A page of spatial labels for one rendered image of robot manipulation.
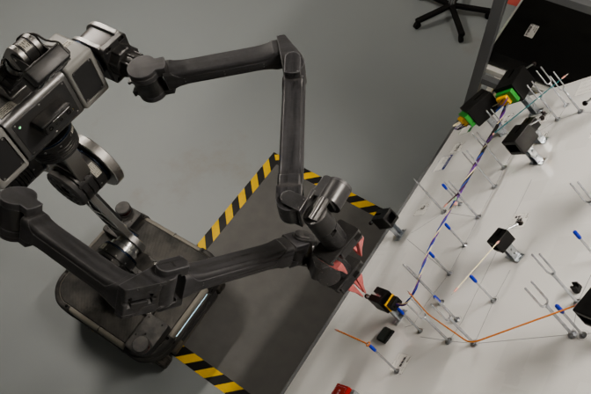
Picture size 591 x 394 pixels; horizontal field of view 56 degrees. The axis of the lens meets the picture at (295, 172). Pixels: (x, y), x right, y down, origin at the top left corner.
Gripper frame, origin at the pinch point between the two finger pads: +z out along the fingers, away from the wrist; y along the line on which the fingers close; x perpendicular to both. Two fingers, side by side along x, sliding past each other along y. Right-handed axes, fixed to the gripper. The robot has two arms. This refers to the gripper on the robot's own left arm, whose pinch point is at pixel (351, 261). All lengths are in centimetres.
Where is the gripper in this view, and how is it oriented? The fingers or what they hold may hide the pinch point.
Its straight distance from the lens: 133.0
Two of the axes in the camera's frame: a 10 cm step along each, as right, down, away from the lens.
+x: -6.1, -2.9, 7.4
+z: 4.6, 6.3, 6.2
